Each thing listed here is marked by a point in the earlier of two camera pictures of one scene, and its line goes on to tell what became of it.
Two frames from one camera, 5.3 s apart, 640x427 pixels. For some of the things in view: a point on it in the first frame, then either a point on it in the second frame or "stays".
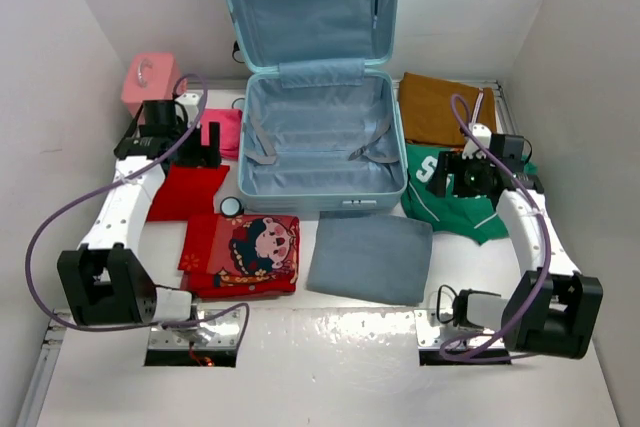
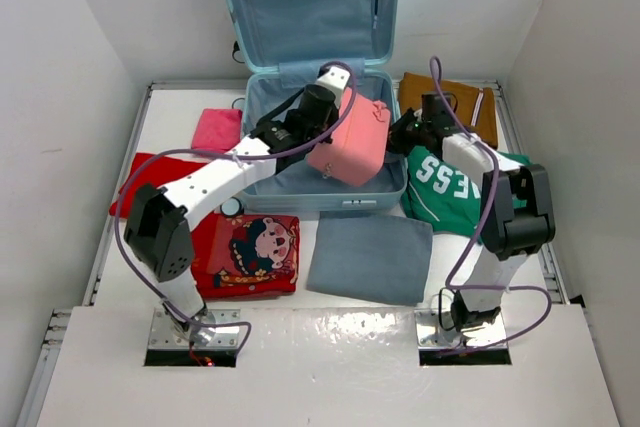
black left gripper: (201, 155) -> (333, 117)
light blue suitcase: (322, 124) stays
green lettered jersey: (477, 218) stays
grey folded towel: (373, 259) stays
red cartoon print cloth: (239, 255) stays
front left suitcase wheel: (231, 207) stays
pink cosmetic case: (149, 76) -> (360, 147)
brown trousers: (426, 112) stays
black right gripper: (453, 162) -> (395, 142)
